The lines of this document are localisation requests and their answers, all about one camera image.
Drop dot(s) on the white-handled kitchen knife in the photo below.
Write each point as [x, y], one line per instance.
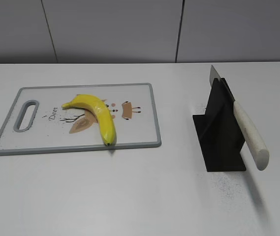
[255, 142]

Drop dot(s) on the yellow plastic banana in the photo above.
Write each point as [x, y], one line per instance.
[102, 114]

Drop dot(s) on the black knife stand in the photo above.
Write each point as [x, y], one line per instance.
[219, 134]

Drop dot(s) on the white grey-rimmed cutting board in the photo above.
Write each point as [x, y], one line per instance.
[36, 122]

